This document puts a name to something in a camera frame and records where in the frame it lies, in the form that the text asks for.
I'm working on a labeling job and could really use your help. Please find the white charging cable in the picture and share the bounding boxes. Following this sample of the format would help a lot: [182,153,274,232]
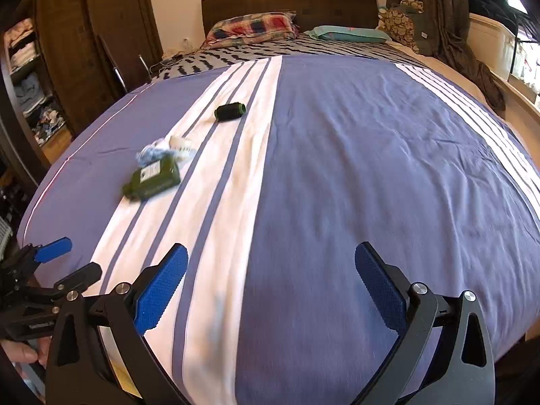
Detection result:
[147,51,186,72]

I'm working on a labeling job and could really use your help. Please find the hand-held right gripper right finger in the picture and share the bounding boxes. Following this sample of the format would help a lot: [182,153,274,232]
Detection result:
[352,241,496,405]

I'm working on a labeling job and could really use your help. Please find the plaid pillow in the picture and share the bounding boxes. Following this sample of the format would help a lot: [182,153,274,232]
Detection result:
[201,12,300,48]

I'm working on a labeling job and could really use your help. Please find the white folded clothes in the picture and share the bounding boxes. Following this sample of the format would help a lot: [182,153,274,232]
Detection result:
[10,44,42,73]

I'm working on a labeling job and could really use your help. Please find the blue folded clothes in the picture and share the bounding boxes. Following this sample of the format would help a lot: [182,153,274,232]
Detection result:
[15,72,50,115]

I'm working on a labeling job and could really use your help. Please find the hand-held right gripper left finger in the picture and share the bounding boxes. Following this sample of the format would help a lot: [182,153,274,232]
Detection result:
[46,242,190,405]

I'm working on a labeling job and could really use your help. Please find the teal pillow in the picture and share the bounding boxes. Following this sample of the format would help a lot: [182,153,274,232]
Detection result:
[304,25,391,45]

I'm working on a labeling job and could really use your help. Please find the blue white striped blanket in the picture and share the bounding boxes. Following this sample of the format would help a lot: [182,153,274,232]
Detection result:
[17,55,540,405]

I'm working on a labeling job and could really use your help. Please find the dark green flat box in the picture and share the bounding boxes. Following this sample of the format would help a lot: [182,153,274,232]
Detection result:
[122,156,182,201]

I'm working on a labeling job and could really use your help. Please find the wooden wardrobe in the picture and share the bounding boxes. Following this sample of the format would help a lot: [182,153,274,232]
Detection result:
[0,0,163,170]

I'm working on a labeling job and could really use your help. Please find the dark wooden headboard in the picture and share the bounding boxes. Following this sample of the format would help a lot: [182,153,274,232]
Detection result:
[201,0,378,44]

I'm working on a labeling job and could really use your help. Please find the mixed crumpled clothes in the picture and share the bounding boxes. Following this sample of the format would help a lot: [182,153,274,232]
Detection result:
[29,107,67,147]

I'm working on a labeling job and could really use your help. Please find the white storage box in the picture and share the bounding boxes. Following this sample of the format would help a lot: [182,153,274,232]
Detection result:
[467,12,518,82]

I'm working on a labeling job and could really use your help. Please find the black coat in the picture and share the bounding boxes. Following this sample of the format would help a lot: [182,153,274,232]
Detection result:
[463,0,529,39]

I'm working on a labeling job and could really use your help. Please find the pink folded clothes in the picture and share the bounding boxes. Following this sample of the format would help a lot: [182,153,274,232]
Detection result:
[4,17,35,48]

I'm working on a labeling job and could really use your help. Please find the brown circle patterned cushion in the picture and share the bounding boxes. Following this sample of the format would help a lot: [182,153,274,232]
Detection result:
[378,0,425,48]

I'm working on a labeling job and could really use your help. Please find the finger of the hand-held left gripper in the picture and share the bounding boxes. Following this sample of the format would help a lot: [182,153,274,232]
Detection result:
[8,237,73,281]
[36,262,103,302]

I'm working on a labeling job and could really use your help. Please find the person's left hand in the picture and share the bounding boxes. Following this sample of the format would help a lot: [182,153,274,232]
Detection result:
[0,337,50,369]

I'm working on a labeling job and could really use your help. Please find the black metal rack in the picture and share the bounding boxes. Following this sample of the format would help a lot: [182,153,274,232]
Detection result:
[507,25,540,96]

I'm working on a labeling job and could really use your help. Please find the brown curtain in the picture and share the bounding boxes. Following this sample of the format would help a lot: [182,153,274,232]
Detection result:
[386,0,507,113]

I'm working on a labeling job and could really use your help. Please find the crumpled blue face mask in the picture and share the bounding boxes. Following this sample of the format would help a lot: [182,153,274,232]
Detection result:
[136,138,174,168]

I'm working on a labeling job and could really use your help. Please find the grey wavy patterned bedsheet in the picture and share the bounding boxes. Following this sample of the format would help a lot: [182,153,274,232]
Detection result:
[150,34,428,82]

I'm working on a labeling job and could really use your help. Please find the dark green bag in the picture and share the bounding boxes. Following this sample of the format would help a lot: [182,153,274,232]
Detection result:
[405,8,440,56]

